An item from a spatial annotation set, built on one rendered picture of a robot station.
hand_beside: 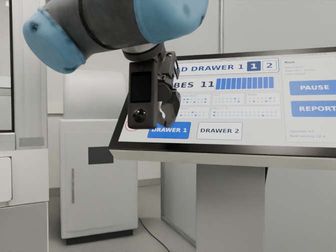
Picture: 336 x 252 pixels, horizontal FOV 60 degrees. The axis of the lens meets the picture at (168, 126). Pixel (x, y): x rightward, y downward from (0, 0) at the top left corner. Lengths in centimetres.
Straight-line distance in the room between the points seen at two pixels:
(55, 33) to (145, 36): 11
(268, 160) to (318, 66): 27
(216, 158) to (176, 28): 40
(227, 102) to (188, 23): 43
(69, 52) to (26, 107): 52
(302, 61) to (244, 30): 111
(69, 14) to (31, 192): 62
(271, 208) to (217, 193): 97
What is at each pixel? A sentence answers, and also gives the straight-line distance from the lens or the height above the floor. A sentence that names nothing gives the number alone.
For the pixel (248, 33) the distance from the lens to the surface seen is 181.
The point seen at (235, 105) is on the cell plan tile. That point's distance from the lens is 66.
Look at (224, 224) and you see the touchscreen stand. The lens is 74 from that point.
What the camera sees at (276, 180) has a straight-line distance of 161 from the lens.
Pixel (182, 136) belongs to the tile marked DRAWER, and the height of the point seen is 99.
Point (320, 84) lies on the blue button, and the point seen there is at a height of 110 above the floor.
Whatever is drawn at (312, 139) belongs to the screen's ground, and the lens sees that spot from 62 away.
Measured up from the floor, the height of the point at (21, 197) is 82.
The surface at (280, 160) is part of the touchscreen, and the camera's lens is 60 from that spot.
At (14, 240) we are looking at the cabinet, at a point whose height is 71.
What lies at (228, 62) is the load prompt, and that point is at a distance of 77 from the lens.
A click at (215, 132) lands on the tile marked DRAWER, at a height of 100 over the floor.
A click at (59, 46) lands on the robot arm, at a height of 111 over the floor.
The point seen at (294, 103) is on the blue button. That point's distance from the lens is 67.
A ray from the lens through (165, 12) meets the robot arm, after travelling 24.
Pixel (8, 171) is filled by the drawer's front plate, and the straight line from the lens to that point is 85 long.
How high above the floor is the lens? 104
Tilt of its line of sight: 2 degrees down
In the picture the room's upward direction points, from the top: straight up
